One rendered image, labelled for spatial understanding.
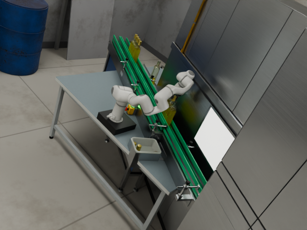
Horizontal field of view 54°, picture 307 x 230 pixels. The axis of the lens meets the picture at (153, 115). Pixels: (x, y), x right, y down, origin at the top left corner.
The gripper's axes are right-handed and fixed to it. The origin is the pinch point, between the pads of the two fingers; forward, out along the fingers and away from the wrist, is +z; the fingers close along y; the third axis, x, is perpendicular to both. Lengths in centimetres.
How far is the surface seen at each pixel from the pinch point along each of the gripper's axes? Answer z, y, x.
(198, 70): -22.6, -14.7, -12.8
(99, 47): 170, -10, -261
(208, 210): -27, 22, 107
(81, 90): 53, 62, -44
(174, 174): 20, 6, 61
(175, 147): 12.8, 3.9, 41.9
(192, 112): -1.9, -11.8, 15.9
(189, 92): -6.6, -11.7, -1.0
